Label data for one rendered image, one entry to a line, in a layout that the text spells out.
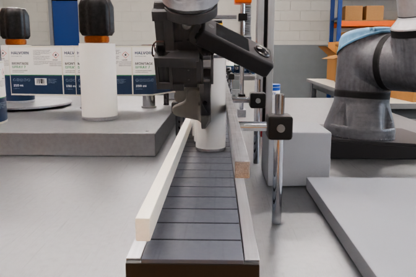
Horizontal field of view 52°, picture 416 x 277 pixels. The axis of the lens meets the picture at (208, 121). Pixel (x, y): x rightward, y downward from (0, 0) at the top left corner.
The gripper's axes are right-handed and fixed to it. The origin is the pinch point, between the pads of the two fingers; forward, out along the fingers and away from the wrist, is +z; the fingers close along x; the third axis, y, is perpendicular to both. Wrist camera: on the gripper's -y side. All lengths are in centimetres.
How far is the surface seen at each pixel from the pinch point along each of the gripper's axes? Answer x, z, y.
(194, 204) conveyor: 23.3, -7.0, 1.0
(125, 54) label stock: -55, 20, 25
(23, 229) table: 21.7, -0.3, 22.3
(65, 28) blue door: -722, 349, 302
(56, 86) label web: -50, 28, 46
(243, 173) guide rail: 30.6, -19.6, -3.6
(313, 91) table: -307, 209, -99
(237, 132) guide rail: 19.5, -14.4, -3.6
